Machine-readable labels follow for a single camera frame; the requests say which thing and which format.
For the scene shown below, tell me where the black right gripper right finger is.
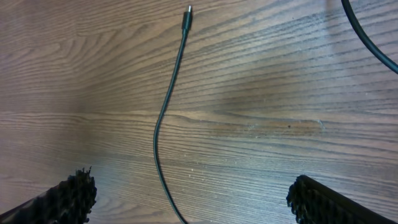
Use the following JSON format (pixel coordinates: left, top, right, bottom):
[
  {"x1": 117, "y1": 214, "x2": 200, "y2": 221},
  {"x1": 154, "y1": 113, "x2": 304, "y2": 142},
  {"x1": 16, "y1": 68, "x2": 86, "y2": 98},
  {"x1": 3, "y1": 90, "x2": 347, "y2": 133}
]
[{"x1": 286, "y1": 175, "x2": 395, "y2": 224}]

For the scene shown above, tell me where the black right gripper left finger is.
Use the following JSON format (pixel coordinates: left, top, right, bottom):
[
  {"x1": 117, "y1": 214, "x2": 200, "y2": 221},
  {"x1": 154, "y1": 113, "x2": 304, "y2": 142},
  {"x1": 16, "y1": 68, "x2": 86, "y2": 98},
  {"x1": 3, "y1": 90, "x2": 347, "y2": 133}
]
[{"x1": 1, "y1": 169, "x2": 97, "y2": 224}]

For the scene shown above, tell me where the black USB charging cable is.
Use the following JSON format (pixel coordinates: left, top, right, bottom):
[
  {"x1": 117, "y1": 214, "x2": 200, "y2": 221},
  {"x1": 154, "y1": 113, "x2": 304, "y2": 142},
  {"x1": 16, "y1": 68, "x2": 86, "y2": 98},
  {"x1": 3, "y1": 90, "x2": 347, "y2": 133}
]
[{"x1": 152, "y1": 0, "x2": 398, "y2": 224}]

